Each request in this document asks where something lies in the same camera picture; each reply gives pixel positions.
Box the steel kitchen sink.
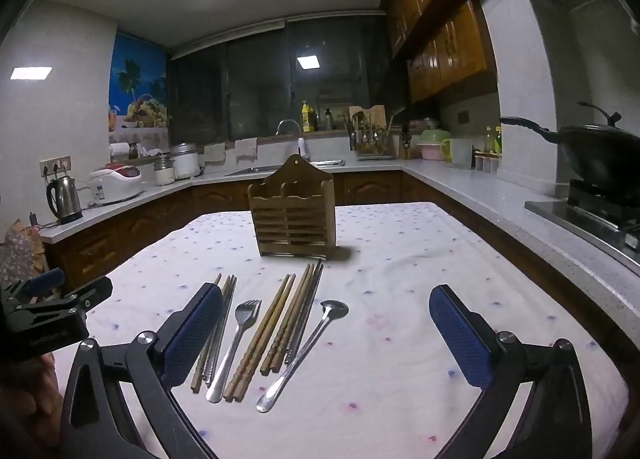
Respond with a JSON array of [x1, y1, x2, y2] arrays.
[[225, 159, 346, 176]]

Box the dark kitchen window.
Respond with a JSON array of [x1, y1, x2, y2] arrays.
[[167, 14, 396, 145]]

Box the stainless steel electric kettle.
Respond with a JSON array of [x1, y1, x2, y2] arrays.
[[46, 176, 84, 225]]

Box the glass jar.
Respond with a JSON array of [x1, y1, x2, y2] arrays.
[[154, 153, 176, 186]]

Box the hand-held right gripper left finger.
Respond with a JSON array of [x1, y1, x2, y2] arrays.
[[60, 283, 223, 459]]

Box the white dotted tablecloth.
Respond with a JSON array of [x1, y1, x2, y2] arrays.
[[52, 202, 631, 459]]

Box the green pink basin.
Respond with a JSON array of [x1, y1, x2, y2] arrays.
[[417, 129, 453, 161]]

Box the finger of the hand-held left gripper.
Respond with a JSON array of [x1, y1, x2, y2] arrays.
[[0, 267, 67, 310], [14, 275, 114, 325]]

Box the metal chopstick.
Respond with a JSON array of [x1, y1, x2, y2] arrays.
[[284, 263, 322, 366], [204, 275, 233, 386], [290, 264, 326, 366], [209, 275, 238, 384]]

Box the wooden cutting board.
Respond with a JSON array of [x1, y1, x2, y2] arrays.
[[348, 105, 387, 132]]

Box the dish rack with utensils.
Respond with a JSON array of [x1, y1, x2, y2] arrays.
[[344, 114, 396, 160]]

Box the dark carved wooden chopstick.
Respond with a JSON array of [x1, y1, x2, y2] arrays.
[[269, 264, 317, 375], [258, 264, 311, 375]]

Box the tropical fruit wall poster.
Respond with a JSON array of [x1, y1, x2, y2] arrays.
[[108, 34, 168, 132]]

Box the wooden base cabinets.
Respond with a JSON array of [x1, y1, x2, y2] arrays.
[[42, 169, 640, 355]]

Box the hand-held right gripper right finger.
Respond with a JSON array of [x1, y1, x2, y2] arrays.
[[429, 284, 593, 459]]

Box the white red rice cooker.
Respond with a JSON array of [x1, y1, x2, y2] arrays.
[[88, 163, 143, 206]]

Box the black wok with lid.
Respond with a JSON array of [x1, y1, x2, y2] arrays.
[[500, 102, 640, 190]]

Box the stainless steel spoon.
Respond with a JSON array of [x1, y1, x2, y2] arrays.
[[256, 299, 350, 413]]

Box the stainless steel fork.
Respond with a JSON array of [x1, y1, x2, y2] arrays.
[[205, 299, 262, 404]]

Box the steel gas stove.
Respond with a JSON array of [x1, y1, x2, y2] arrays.
[[524, 179, 640, 265]]

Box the spice jar set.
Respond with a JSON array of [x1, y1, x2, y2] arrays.
[[474, 150, 501, 174]]

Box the wall power socket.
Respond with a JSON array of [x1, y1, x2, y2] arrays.
[[40, 156, 72, 177]]

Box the grey kitchen countertop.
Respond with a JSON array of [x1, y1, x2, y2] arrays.
[[40, 156, 640, 325]]

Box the clear plastic pitcher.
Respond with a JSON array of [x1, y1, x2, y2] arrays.
[[447, 138, 475, 170]]

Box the wooden wall cabinets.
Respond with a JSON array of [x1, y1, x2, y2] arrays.
[[380, 0, 498, 105]]

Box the floral cloth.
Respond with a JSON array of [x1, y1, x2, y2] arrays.
[[0, 219, 51, 300]]

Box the wooden utensil holder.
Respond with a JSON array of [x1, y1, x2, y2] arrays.
[[247, 155, 337, 260]]

